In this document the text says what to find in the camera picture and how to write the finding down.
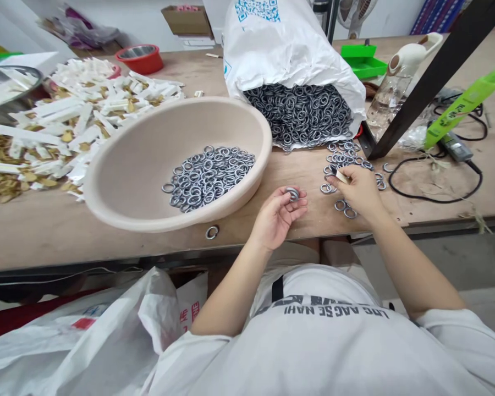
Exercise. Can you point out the person's right hand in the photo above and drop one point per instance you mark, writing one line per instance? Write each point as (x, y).
(365, 192)

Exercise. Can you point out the person's left hand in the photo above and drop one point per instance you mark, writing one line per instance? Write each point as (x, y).
(272, 222)

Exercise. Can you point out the small tan piece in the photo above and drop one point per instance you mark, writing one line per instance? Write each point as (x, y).
(340, 177)

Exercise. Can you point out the scatter of loose table rings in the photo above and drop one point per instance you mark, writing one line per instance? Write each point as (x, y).
(346, 159)

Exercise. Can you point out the person's legs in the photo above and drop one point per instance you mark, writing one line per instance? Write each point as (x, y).
(313, 253)

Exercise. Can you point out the crumpled clear plastic wrap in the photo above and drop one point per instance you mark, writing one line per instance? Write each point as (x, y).
(414, 138)

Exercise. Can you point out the heap of rings in basin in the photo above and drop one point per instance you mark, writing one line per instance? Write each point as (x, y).
(208, 177)

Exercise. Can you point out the mass of rings in sack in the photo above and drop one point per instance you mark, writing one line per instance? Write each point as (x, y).
(301, 115)

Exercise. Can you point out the grey power tool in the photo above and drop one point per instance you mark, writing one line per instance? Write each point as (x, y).
(457, 147)

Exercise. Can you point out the clear bottle with cream lid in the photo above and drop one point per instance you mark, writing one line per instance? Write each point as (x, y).
(390, 90)

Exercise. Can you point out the green plastic tray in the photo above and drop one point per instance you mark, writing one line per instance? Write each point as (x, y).
(365, 62)

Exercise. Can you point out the person's body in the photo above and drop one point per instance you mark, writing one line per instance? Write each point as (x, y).
(334, 350)

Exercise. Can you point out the beige plastic basin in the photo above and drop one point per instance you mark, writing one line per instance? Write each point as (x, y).
(140, 165)

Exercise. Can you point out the small white block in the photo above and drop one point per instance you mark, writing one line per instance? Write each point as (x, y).
(198, 94)

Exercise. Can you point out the white woven sack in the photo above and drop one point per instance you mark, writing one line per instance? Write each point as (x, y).
(280, 49)

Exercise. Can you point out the small wooden stick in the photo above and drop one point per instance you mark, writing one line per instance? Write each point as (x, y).
(214, 55)

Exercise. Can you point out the red bowl with steel liner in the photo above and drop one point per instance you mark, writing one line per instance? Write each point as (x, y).
(142, 60)

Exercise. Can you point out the cardboard box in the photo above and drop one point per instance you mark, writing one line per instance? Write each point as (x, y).
(187, 20)

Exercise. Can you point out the pile of white and gold tags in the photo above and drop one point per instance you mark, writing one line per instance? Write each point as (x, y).
(78, 119)

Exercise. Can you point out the white plastic bag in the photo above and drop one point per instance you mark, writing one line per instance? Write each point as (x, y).
(86, 342)

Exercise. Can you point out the purple and clear plastic bag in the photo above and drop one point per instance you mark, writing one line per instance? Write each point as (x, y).
(88, 27)

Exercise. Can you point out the white flat box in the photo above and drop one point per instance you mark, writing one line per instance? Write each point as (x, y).
(29, 62)

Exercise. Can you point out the large steel bowl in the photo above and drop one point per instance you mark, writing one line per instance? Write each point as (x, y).
(4, 93)

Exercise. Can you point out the dark metal post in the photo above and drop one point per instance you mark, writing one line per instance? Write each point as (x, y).
(445, 70)

